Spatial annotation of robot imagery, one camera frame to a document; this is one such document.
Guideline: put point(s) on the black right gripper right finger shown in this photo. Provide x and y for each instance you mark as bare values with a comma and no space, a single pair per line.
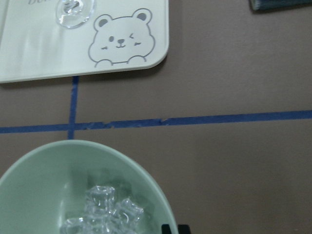
184,229

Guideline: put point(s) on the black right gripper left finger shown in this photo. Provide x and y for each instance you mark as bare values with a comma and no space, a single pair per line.
165,229

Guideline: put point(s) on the ice cubes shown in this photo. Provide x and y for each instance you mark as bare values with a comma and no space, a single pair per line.
103,214

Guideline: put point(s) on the green bowl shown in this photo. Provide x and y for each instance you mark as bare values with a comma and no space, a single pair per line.
47,186

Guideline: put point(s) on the cream bear tray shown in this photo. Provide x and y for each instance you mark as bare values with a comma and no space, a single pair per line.
121,35

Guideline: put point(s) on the clear wine glass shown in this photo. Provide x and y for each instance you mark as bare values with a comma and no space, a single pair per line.
72,14

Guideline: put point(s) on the grey folded cloth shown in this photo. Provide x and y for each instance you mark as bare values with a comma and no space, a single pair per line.
259,5

